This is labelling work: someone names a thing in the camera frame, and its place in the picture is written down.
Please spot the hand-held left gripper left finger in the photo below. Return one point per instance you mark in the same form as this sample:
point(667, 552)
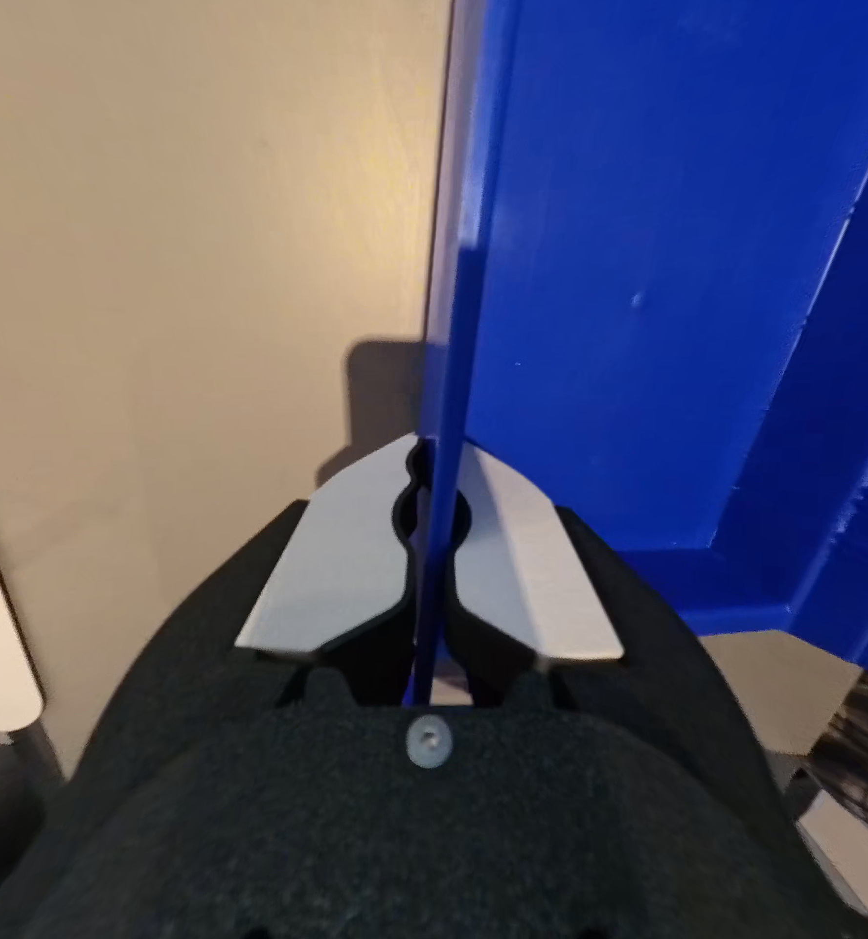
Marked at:
point(331, 572)

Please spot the blue parts bin with divider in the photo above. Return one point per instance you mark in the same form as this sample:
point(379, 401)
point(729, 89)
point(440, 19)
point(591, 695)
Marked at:
point(625, 293)

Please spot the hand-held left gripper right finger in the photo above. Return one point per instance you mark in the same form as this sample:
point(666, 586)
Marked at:
point(537, 579)

